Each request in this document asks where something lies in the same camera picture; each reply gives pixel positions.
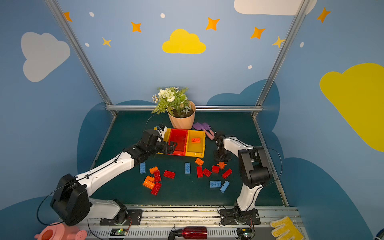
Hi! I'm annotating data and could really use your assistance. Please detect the orange lego fence piece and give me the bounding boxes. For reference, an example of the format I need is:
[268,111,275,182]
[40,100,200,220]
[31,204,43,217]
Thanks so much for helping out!
[217,162,227,170]

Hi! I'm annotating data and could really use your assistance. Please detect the blue lego brick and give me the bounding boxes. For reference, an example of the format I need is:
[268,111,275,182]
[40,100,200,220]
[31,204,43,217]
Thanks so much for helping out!
[140,163,146,174]
[210,181,222,189]
[220,181,230,193]
[185,163,191,175]

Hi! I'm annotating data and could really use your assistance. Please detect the orange lego brick small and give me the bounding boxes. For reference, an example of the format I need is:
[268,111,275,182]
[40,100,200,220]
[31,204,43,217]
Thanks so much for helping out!
[191,138,201,144]

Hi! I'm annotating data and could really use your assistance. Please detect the orange curved lego piece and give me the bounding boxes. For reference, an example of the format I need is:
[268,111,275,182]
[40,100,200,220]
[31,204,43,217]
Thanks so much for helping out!
[142,176,156,190]

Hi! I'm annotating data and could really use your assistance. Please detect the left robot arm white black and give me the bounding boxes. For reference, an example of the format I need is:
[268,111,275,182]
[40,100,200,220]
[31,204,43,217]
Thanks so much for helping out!
[50,125,177,226]

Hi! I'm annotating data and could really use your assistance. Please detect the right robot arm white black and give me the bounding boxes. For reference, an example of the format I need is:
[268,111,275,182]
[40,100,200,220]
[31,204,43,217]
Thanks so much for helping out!
[214,133,272,213]

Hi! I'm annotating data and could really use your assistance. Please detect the left yellow bin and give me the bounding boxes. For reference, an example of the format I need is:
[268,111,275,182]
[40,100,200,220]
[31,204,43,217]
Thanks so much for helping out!
[153,125,171,155]

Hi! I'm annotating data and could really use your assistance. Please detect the yellow bin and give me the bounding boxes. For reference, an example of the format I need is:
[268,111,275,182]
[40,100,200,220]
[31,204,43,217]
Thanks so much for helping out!
[186,130,206,158]
[153,125,171,155]

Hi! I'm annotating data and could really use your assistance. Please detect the red lego brick smooth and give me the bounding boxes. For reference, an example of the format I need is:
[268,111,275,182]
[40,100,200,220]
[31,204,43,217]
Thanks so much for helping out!
[212,166,220,174]

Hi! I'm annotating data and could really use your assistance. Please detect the red lego brick centre square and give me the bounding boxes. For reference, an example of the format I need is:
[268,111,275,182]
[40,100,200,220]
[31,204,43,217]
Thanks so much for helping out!
[203,169,212,178]

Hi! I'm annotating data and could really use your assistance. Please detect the orange lego brick square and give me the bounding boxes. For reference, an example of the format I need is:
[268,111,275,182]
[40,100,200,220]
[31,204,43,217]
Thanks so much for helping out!
[195,158,204,167]

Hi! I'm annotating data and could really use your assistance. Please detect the right yellow bin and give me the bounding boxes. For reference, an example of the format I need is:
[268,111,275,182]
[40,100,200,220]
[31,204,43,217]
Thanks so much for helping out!
[186,130,206,158]

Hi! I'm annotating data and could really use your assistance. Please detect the red lego brick tall centre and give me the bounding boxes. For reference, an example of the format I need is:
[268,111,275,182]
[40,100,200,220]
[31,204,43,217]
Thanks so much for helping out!
[197,166,203,178]

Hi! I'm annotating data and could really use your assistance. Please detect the red middle bin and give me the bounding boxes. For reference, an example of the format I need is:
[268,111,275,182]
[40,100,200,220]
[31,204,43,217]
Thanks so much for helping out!
[169,129,188,156]

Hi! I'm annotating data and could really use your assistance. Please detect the blue lego brick tilted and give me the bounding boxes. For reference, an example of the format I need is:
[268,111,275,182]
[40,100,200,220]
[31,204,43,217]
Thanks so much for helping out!
[220,181,230,193]

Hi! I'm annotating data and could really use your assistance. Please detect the purple pink toy shovel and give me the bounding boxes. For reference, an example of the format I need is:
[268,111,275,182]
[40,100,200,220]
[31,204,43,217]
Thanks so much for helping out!
[193,123,215,140]

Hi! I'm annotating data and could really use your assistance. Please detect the potted artificial flower plant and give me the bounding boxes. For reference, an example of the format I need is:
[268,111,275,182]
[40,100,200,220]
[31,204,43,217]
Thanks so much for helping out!
[152,87,196,130]

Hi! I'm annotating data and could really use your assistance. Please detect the red metal bottle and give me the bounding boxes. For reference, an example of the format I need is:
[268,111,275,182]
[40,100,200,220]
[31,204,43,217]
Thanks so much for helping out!
[168,227,208,240]

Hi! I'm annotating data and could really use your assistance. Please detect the yellow garden glove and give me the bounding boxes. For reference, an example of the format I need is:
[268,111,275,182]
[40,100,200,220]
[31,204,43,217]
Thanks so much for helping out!
[270,216,305,240]

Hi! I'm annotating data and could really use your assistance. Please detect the pink watering can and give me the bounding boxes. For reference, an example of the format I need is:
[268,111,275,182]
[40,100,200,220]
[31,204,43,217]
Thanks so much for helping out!
[35,224,88,240]

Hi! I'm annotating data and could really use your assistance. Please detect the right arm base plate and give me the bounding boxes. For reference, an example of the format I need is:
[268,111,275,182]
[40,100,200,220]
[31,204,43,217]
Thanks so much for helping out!
[218,208,261,227]

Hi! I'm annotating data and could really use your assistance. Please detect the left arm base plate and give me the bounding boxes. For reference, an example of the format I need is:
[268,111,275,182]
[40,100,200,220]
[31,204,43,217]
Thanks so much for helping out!
[100,209,143,226]

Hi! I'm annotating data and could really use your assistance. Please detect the aluminium rail base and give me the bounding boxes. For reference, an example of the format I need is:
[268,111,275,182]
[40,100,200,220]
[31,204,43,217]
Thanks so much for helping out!
[58,204,310,240]

